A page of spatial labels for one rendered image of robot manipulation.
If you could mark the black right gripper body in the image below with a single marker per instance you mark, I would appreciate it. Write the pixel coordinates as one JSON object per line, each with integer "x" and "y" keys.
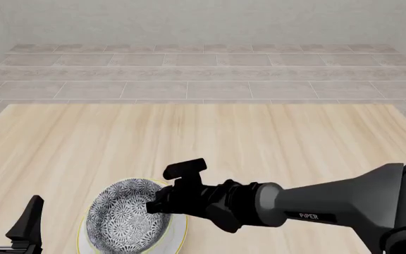
{"x": 185, "y": 197}

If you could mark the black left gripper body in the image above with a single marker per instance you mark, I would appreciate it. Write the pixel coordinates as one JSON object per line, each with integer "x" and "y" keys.
{"x": 23, "y": 249}

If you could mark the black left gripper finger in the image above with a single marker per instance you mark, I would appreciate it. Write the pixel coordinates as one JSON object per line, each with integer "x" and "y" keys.
{"x": 30, "y": 225}

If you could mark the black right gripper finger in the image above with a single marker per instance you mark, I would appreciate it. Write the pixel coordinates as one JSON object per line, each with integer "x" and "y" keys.
{"x": 154, "y": 207}
{"x": 163, "y": 192}

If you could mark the black white patterned bowl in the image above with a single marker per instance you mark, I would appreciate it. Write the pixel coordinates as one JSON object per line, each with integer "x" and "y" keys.
{"x": 125, "y": 219}

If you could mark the grey and black right robot arm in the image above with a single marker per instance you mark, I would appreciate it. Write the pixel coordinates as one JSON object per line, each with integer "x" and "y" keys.
{"x": 323, "y": 201}

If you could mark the white plate with yellow rim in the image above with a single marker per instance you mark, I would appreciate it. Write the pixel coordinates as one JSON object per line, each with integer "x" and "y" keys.
{"x": 179, "y": 232}

